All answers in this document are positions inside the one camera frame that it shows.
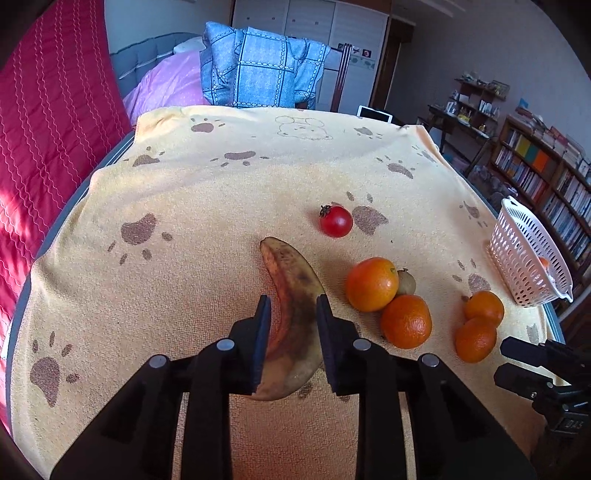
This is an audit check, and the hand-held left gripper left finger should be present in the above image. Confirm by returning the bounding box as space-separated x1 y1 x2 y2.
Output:
50 294 273 480

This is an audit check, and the wooden chair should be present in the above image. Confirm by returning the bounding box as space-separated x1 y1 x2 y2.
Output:
330 44 352 114

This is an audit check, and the white wardrobe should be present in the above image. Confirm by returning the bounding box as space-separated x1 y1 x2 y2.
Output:
231 0 391 114

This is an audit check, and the large orange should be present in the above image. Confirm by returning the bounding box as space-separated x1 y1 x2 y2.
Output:
345 257 400 313

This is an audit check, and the red tomato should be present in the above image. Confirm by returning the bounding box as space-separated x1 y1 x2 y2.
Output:
320 204 354 238

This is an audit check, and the dark desk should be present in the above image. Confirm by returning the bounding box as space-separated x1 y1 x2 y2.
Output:
427 104 497 155

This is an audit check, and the white tablet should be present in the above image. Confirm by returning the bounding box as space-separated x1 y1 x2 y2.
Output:
358 105 394 124

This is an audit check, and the wooden bookshelf with books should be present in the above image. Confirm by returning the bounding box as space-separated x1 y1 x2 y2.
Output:
489 113 591 319

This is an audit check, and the red quilted bedspread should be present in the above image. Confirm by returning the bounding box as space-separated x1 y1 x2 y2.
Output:
0 0 134 435

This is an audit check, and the white plastic basket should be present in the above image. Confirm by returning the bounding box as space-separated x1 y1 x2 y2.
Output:
487 196 574 308

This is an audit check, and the wooden shelf unit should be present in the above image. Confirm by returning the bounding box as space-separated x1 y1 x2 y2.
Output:
455 76 511 130

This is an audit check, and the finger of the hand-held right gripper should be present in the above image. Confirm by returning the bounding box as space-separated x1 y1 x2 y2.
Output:
493 364 557 402
500 336 591 384

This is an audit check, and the brown spotted banana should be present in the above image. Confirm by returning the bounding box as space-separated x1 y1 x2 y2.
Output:
259 237 326 401

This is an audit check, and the yellow paw print towel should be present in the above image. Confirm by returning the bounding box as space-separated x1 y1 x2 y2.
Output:
9 105 561 480

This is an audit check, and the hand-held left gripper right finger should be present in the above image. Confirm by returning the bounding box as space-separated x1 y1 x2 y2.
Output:
315 294 539 480

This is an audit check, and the blue plaid pillow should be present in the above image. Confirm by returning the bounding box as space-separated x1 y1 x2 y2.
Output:
199 21 331 110

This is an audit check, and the brown kiwi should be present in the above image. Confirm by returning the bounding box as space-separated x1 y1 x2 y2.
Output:
394 268 417 297

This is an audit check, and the grey padded headboard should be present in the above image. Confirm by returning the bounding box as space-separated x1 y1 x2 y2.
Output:
108 32 206 97

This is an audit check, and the pink duvet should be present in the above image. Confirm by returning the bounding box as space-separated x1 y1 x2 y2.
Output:
122 48 206 127

